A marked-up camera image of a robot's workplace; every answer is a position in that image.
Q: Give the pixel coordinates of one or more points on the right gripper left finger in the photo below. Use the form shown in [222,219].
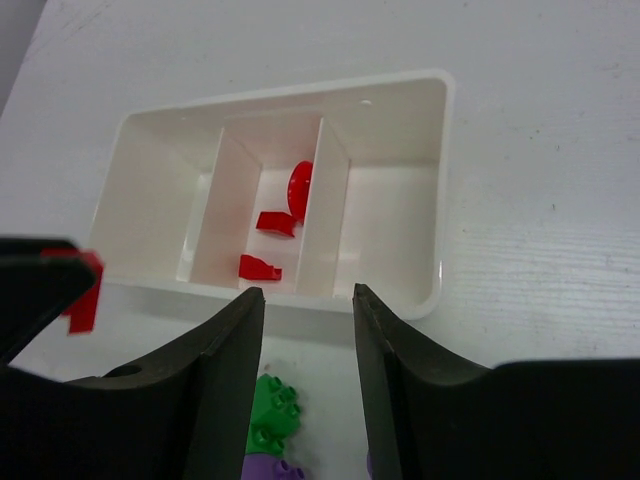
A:
[179,412]

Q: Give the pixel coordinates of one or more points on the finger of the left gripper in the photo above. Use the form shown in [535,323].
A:
[41,280]

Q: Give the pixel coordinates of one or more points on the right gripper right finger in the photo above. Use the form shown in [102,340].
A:
[432,414]

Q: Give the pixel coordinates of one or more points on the purple printed lego brick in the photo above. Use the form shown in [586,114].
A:
[263,466]

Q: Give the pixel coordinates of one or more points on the green leafy lego piece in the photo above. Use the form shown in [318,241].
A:
[275,416]

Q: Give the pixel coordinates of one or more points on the small red lego brick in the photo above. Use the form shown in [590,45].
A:
[253,268]

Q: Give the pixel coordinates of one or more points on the red zigzag lego piece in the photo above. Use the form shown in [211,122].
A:
[278,223]

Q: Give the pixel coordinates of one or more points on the red round lego piece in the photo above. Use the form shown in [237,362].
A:
[298,189]

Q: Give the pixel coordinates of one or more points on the purple round flower lego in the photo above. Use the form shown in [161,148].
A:
[369,466]

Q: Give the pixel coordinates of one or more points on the white three-compartment container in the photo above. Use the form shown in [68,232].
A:
[187,182]

